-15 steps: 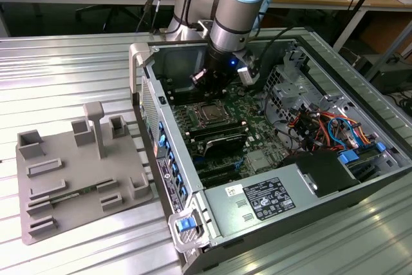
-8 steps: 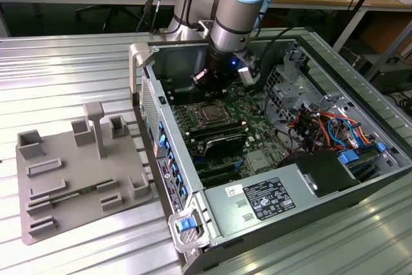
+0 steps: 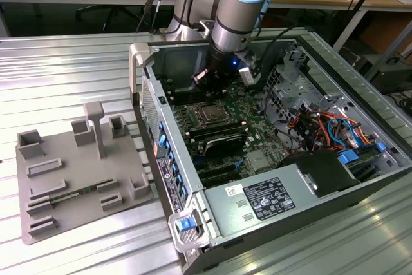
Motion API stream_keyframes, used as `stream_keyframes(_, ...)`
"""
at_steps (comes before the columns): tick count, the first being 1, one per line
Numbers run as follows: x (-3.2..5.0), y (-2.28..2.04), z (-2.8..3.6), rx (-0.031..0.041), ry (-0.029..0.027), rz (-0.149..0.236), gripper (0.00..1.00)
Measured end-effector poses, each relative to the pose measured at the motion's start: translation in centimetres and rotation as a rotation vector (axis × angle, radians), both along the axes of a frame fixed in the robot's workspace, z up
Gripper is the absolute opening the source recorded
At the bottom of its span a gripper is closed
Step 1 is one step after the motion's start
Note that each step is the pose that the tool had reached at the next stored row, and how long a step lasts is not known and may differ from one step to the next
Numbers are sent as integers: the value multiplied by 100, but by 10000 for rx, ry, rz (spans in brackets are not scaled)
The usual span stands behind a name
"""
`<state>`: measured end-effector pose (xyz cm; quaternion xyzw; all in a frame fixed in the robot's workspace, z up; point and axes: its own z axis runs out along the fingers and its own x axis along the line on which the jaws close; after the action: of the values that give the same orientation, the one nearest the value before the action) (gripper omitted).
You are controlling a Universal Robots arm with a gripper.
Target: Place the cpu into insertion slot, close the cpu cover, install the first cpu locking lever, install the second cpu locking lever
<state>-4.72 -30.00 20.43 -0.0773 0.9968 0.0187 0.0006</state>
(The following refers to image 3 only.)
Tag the silver green CPU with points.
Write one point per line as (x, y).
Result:
(212, 113)

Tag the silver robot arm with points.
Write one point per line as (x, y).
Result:
(235, 14)

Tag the CPU socket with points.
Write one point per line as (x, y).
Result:
(206, 103)

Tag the metal drive cage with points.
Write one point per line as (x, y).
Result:
(289, 88)

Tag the green motherboard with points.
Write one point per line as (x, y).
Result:
(260, 127)

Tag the black expansion card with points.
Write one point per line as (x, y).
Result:
(225, 144)

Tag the grey open PC case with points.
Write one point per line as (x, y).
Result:
(177, 146)

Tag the silver power supply unit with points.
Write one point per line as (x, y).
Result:
(222, 207)

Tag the black plastic air shroud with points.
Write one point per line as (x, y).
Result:
(322, 172)

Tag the brown cardboard box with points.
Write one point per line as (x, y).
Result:
(383, 33)

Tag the blue case latch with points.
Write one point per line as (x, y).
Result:
(184, 226)

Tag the grey parts rack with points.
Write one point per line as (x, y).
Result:
(80, 172)

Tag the green RAM stick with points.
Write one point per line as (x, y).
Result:
(74, 194)

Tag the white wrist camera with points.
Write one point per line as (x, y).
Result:
(249, 77)

